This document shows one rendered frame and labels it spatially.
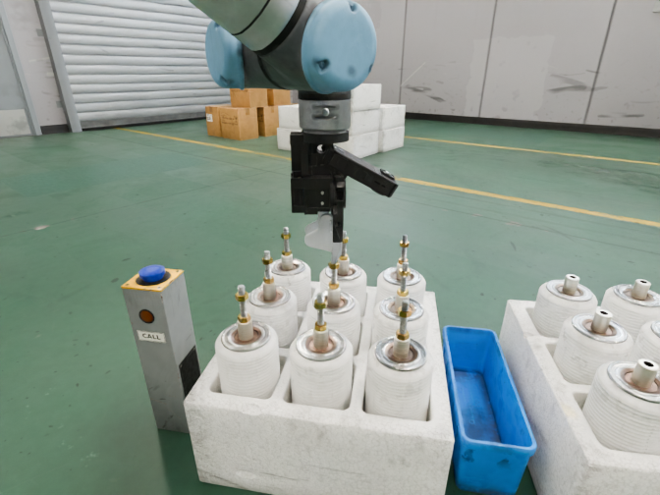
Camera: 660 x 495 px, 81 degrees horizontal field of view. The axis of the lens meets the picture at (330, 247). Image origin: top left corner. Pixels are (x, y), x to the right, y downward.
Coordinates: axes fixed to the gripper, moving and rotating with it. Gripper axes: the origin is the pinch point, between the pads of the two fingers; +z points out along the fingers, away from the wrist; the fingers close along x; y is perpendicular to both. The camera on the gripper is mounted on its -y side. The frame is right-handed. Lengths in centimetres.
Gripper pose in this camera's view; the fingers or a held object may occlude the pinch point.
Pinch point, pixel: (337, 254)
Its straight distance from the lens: 64.9
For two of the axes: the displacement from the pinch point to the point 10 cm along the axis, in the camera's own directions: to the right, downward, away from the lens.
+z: 0.0, 9.1, 4.1
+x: 0.4, 4.1, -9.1
